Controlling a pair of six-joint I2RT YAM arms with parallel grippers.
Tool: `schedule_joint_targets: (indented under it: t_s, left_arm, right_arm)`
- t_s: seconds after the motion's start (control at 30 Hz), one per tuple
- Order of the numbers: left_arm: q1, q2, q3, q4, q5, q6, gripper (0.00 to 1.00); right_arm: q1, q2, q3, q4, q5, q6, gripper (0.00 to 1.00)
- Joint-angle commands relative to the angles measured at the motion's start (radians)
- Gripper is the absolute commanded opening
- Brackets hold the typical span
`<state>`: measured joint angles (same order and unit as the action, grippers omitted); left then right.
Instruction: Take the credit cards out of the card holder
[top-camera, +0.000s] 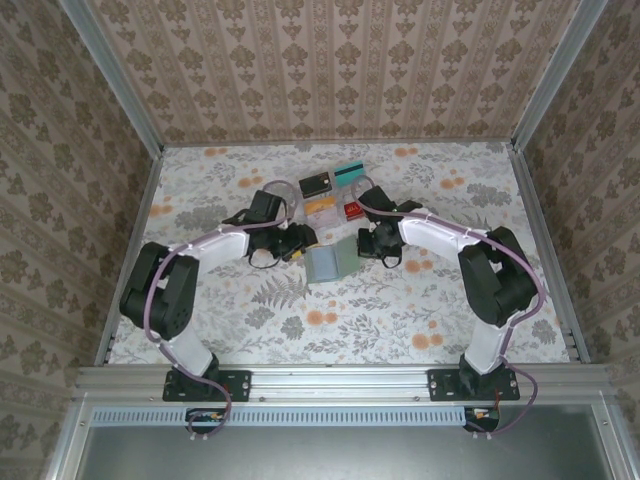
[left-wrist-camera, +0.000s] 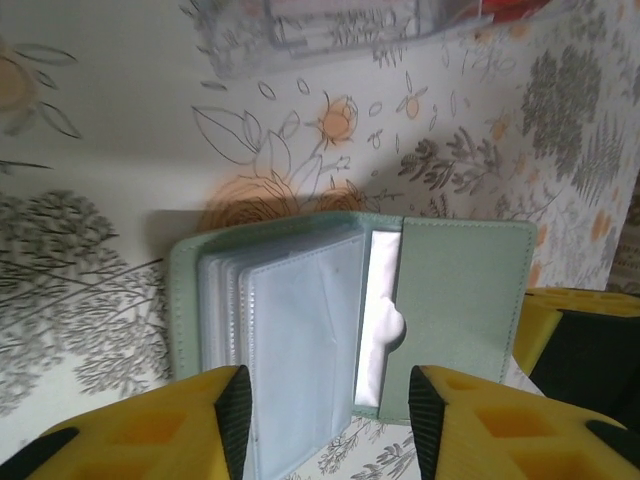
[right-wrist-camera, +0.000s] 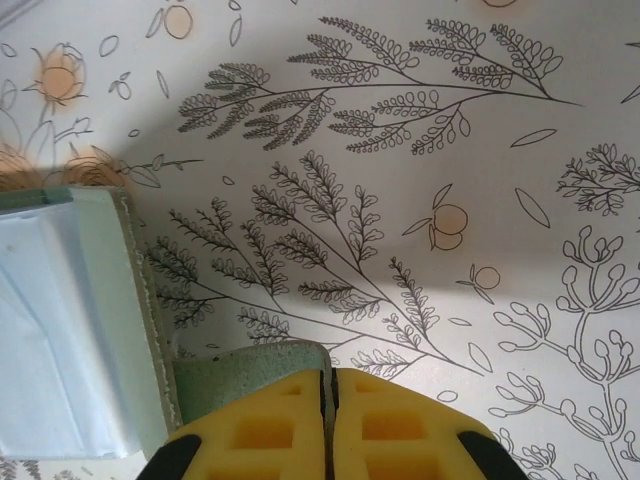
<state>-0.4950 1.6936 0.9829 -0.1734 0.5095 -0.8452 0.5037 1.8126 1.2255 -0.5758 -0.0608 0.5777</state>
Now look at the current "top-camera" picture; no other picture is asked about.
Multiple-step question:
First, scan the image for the green card holder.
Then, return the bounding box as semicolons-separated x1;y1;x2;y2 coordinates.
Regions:
303;237;362;285

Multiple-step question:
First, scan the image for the pink VIP card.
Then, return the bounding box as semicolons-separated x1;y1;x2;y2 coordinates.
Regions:
308;207;341;230

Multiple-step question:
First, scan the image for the orange card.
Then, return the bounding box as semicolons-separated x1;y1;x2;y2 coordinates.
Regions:
304;195;337;214

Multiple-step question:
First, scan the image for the teal card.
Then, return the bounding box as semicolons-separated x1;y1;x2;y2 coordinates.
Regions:
333;161;366;187

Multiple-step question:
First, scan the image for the grey metal panel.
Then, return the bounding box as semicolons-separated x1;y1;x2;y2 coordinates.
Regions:
74;424;616;480

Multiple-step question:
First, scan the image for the aluminium frame rail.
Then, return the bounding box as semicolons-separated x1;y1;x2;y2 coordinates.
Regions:
74;364;609;406
94;144;166;369
507;142;592;365

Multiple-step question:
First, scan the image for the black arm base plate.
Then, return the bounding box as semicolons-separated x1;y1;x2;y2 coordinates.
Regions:
427;368;521;403
162;368;251;403

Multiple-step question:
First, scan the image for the white slotted cable duct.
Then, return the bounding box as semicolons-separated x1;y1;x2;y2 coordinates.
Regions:
91;405;496;427

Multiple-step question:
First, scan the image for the black cable connector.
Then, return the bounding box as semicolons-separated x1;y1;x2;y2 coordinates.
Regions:
185;407;227;435
463;407;501;433

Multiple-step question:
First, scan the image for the aluminium frame post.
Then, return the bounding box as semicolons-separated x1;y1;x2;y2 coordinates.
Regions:
57;0;165;154
510;0;609;151

